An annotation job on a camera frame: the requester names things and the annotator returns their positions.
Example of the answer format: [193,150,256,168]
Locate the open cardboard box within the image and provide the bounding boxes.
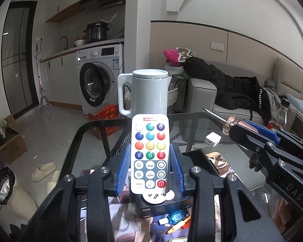
[0,115,28,165]

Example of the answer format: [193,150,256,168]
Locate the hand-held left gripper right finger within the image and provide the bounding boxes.
[170,143,286,242]

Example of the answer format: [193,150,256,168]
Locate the white kitchen counter cabinet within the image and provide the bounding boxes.
[39,47,79,105]

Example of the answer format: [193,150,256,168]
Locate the pink knit hat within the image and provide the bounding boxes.
[163,48,180,64]

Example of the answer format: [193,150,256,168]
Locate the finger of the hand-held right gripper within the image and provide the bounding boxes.
[242,119,303,148]
[229,124,303,183]

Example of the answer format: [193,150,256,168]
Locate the grey lidded pitcher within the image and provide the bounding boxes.
[117,69,172,119]

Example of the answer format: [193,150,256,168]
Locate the printed mat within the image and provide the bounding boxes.
[79,151,243,242]

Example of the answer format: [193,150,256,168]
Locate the grey clothes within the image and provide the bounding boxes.
[264,79,293,122]

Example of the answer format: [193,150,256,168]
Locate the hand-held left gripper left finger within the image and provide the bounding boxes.
[19,143,132,242]

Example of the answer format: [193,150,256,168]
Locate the black jacket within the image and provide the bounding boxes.
[183,57,274,125]

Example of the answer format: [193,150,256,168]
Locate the black flat stand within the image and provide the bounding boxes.
[181,149,221,180]

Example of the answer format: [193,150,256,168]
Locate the grey sofa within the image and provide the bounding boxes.
[185,57,303,138]

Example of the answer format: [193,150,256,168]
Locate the flat mop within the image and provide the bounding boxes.
[35,44,53,110]

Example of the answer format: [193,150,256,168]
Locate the black box with white sticker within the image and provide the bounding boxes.
[135,191,193,219]

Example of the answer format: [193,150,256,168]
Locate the screwdriver with clear handle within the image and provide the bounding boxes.
[202,108,258,136]

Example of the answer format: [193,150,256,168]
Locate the trash bin with black bag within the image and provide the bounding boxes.
[0,166,38,223]

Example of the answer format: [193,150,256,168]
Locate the white charger cube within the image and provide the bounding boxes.
[205,132,222,147]

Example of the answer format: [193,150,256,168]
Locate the light blue jeans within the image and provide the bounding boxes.
[285,93,303,114]

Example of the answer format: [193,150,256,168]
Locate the blue foil wrapper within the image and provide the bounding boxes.
[167,210,188,224]

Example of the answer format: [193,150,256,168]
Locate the beige slipper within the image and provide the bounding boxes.
[47,170,61,194]
[32,163,57,183]

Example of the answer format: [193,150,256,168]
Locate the clear bottle with red liquid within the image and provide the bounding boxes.
[268,99,291,132]

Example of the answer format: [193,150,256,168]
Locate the wicker laundry basket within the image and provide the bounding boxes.
[123,79,180,115]

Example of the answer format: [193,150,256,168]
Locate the black framed glass door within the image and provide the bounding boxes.
[1,1,38,116]

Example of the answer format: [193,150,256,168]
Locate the white remote control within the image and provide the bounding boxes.
[130,113,170,195]

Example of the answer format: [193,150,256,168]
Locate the person's right hand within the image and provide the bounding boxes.
[271,198,296,234]

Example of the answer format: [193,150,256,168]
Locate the black pressure cooker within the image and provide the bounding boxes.
[84,22,109,44]

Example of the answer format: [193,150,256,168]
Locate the white washing machine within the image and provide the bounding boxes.
[76,44,125,115]

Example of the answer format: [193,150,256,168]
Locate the patterned cloth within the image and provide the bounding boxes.
[176,47,197,62]

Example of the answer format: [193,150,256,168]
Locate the yellow flat stick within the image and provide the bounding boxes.
[165,214,192,235]

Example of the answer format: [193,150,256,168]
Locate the red gift box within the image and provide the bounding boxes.
[88,104,122,141]

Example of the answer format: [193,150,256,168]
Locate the white wall cabinet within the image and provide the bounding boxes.
[45,0,128,23]

